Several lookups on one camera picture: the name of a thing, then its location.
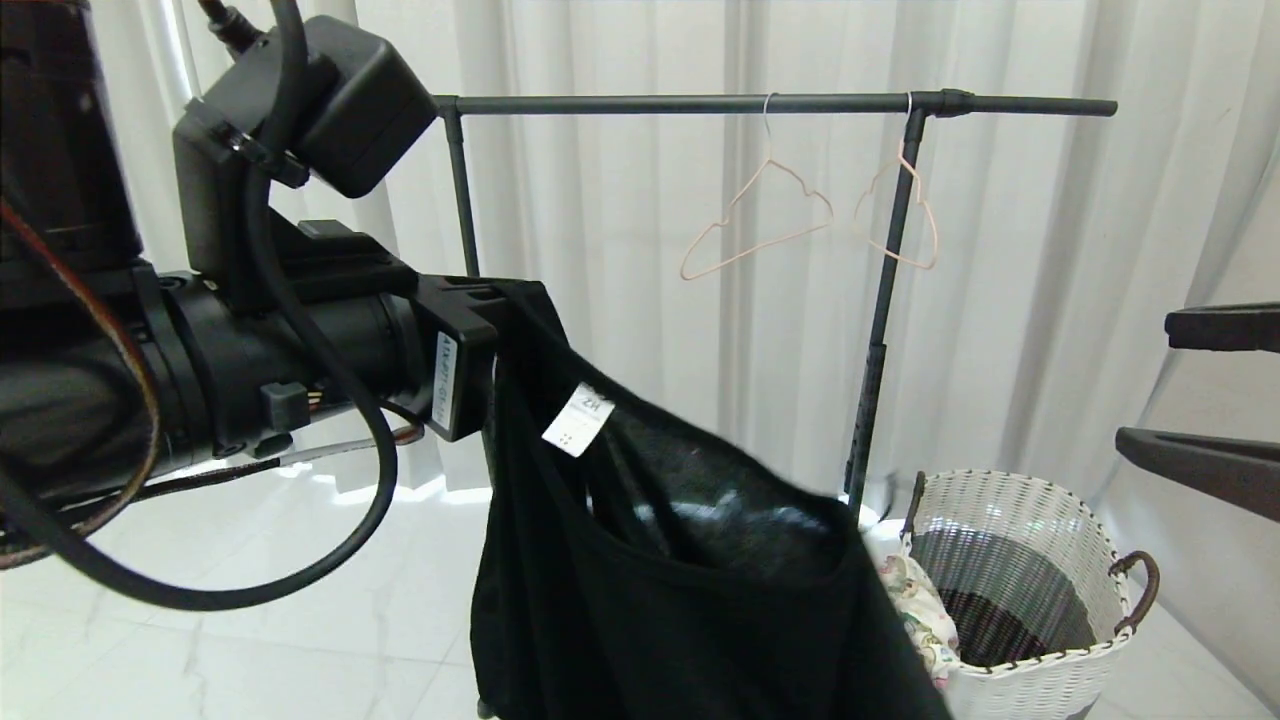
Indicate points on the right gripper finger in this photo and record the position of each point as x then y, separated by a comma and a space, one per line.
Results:
1220, 470
1230, 328

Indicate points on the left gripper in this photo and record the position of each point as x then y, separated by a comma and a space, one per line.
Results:
350, 340

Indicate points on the black garment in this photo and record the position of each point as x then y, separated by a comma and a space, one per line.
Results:
650, 620

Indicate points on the white laundry basket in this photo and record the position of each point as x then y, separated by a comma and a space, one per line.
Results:
1000, 500

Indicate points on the pink clothes hanger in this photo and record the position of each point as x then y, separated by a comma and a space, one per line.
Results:
770, 150
935, 248

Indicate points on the black clothes rack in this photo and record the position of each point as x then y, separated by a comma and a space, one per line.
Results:
700, 103

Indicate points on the cream printed garment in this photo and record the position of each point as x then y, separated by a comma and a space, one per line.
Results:
920, 620

